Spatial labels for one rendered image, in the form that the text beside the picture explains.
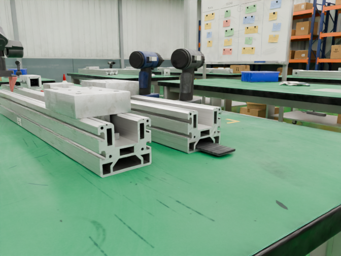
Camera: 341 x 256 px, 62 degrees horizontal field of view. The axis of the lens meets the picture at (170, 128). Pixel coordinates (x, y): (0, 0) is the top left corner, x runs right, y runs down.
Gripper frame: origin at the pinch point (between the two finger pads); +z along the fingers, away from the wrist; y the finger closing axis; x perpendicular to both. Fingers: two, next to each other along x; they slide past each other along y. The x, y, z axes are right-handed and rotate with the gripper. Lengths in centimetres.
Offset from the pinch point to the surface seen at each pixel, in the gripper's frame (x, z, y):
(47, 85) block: -17.0, -3.2, 13.8
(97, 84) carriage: -63, -6, 13
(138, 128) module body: -99, -1, 1
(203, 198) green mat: -115, 6, 1
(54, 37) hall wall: 1045, -111, 405
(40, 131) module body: -70, 3, -6
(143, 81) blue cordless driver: -56, -6, 34
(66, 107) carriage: -88, -4, -7
